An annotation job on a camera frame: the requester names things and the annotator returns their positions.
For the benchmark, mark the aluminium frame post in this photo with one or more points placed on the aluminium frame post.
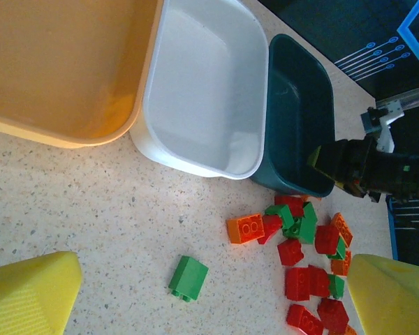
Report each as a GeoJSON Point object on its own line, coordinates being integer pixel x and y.
{"type": "Point", "coordinates": [415, 97]}

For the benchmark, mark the yellow-orange plastic bin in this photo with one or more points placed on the yellow-orange plastic bin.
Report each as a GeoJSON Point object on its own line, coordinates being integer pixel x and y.
{"type": "Point", "coordinates": [56, 63]}

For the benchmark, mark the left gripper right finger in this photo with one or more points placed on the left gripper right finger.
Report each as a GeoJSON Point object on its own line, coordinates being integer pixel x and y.
{"type": "Point", "coordinates": [394, 300]}

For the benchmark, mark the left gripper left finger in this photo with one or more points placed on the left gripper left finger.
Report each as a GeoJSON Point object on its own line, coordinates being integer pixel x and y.
{"type": "Point", "coordinates": [21, 300]}

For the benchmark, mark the green lego brick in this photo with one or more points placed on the green lego brick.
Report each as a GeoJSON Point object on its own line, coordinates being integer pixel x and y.
{"type": "Point", "coordinates": [309, 223]}
{"type": "Point", "coordinates": [340, 249]}
{"type": "Point", "coordinates": [188, 275]}
{"type": "Point", "coordinates": [281, 213]}
{"type": "Point", "coordinates": [336, 287]}

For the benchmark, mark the dark teal plastic bin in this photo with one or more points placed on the dark teal plastic bin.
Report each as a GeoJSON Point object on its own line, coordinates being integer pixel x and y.
{"type": "Point", "coordinates": [293, 115]}

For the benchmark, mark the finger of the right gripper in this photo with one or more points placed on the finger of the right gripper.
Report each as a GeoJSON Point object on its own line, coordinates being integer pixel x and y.
{"type": "Point", "coordinates": [351, 186]}
{"type": "Point", "coordinates": [331, 158]}

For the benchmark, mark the long red lego brick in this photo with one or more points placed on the long red lego brick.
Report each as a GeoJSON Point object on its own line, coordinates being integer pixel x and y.
{"type": "Point", "coordinates": [303, 319]}

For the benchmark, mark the orange lego brick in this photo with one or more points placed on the orange lego brick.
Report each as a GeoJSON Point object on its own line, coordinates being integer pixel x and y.
{"type": "Point", "coordinates": [343, 228]}
{"type": "Point", "coordinates": [340, 265]}
{"type": "Point", "coordinates": [312, 197]}
{"type": "Point", "coordinates": [246, 228]}
{"type": "Point", "coordinates": [350, 331]}

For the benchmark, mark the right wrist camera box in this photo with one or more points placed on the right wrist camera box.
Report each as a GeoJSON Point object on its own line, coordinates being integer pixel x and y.
{"type": "Point", "coordinates": [387, 118]}

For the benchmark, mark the blue-edged side rail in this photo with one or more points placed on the blue-edged side rail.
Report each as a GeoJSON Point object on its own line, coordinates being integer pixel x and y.
{"type": "Point", "coordinates": [392, 230]}

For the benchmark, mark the white plastic bin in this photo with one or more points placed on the white plastic bin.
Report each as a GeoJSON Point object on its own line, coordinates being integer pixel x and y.
{"type": "Point", "coordinates": [202, 87]}

